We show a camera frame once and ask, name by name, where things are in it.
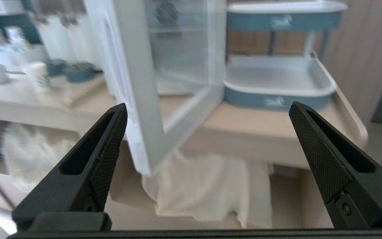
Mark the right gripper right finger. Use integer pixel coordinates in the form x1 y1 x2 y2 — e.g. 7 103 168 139
289 102 382 230

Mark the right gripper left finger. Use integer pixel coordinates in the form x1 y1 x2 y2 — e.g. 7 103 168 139
12 103 128 232

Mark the white mini fridge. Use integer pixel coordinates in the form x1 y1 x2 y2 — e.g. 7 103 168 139
145 0 227 131

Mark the blue bowl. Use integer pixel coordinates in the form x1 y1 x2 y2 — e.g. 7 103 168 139
63 62 102 83

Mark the cream cloth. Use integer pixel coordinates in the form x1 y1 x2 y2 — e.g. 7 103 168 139
110 141 274 229

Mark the blue and white tiered rack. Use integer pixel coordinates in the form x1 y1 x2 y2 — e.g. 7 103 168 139
223 0 348 110

